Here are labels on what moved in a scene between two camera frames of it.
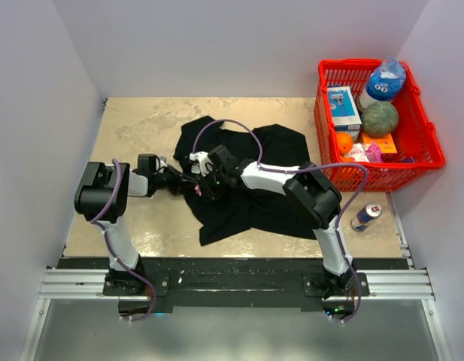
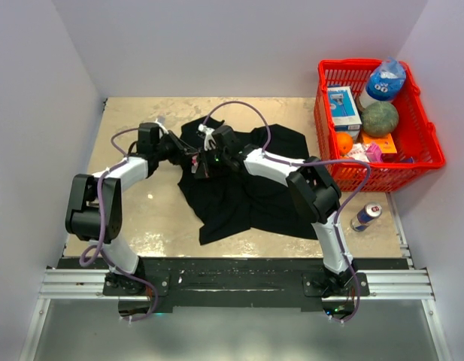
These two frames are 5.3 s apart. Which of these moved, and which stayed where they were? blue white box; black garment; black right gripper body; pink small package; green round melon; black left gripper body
Moved: black left gripper body; black right gripper body
Stayed: green round melon; black garment; blue white box; pink small package
